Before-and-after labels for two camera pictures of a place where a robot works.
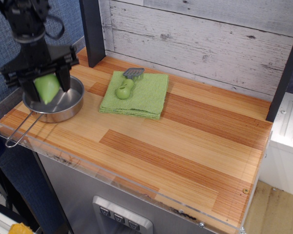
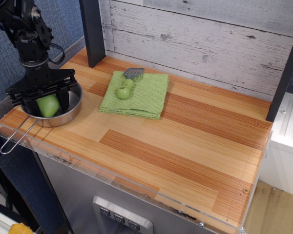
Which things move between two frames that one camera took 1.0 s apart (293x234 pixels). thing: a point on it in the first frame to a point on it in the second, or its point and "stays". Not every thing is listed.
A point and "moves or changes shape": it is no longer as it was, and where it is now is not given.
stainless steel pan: [66, 105] moves or changes shape
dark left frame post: [93, 26] stays
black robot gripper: [36, 57] to [40, 81]
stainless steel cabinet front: [75, 187] stays
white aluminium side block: [281, 165] stays
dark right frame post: [283, 83] stays
